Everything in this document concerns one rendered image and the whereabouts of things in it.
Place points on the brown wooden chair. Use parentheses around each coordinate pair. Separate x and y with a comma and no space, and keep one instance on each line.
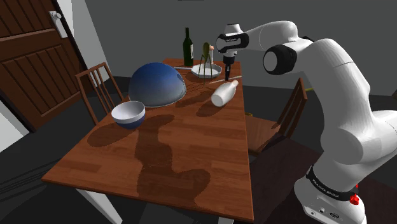
(93,90)
(260,130)

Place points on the clear shaker with pink cap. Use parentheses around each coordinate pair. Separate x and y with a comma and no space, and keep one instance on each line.
(211,56)

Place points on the silver knife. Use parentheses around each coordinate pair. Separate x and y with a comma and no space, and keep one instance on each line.
(183,67)

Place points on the white octagonal plate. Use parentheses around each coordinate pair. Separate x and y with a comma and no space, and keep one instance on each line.
(204,72)

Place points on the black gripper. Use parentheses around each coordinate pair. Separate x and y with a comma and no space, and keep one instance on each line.
(228,69)

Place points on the dark green wine bottle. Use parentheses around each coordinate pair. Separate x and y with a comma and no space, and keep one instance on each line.
(188,49)

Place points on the brown wooden table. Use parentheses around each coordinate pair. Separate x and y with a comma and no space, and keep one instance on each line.
(192,139)

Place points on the large blue dome bowl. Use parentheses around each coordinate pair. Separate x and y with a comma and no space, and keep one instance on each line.
(155,83)

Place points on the white and blue bowl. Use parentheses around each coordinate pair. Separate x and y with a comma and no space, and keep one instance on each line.
(127,112)

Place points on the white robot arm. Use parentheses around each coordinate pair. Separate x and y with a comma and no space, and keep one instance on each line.
(341,93)

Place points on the green tripod citrus squeezer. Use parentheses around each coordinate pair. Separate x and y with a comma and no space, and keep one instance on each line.
(205,49)

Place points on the thin pale stick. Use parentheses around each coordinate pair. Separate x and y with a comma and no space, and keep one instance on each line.
(218,80)

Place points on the brown wooden door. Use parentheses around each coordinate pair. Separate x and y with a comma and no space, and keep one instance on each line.
(34,68)

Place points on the white bottle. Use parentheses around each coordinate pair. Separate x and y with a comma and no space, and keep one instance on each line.
(222,93)

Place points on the dark red robot stand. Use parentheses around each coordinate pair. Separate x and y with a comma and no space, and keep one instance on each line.
(279,186)

